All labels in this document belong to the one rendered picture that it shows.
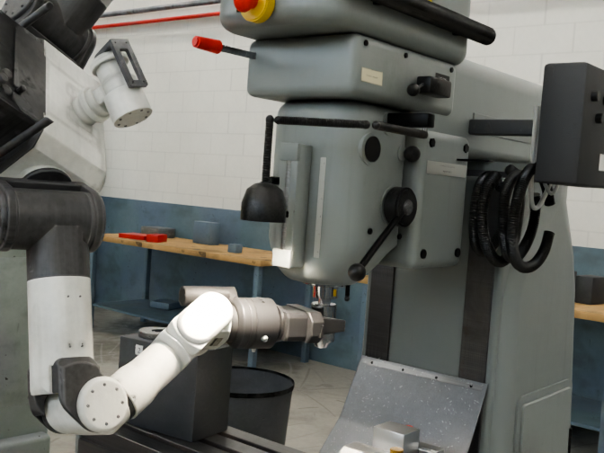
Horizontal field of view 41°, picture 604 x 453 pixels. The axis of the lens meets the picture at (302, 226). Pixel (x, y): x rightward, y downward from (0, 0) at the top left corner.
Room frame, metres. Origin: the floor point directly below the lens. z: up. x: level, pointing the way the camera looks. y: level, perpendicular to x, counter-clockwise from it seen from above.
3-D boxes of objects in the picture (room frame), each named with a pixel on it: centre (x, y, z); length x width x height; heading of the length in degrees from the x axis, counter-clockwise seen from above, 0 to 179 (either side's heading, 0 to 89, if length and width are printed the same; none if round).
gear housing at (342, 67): (1.49, -0.08, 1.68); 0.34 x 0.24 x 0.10; 141
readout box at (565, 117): (1.48, -0.50, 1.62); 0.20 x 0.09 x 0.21; 141
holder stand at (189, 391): (1.73, 0.25, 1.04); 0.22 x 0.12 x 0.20; 58
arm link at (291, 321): (1.41, 0.03, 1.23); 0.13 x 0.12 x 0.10; 28
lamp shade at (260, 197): (1.28, 0.06, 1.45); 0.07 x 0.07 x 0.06
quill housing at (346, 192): (1.46, -0.05, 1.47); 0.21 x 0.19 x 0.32; 51
